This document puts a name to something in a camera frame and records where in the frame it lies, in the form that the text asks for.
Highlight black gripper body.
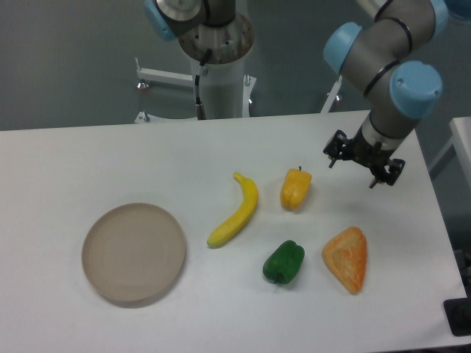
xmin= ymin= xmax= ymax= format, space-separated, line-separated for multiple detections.
xmin=353 ymin=126 xmax=401 ymax=168

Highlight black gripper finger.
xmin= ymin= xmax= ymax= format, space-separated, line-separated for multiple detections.
xmin=369 ymin=159 xmax=406 ymax=189
xmin=323 ymin=130 xmax=354 ymax=168

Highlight yellow bell pepper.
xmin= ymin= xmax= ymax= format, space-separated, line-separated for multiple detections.
xmin=280 ymin=166 xmax=312 ymax=210

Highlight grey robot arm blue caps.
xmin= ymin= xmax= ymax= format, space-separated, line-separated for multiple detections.
xmin=144 ymin=1 xmax=448 ymax=185

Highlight green bell pepper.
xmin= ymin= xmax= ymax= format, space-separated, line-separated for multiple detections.
xmin=262 ymin=240 xmax=305 ymax=285

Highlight white side table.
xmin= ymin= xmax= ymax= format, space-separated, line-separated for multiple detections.
xmin=427 ymin=117 xmax=470 ymax=182

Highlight orange yellow bread wedge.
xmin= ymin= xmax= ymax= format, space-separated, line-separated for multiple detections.
xmin=322 ymin=227 xmax=368 ymax=295

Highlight yellow banana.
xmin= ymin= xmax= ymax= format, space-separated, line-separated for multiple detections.
xmin=207 ymin=172 xmax=258 ymax=249

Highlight black device at table edge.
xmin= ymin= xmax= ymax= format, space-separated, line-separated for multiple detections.
xmin=443 ymin=297 xmax=471 ymax=337

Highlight beige round plate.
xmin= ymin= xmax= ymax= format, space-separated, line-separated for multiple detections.
xmin=81 ymin=203 xmax=186 ymax=307

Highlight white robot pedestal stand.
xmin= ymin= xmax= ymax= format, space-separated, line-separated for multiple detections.
xmin=133 ymin=10 xmax=345 ymax=124

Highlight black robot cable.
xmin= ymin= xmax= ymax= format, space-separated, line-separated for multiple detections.
xmin=193 ymin=48 xmax=213 ymax=121

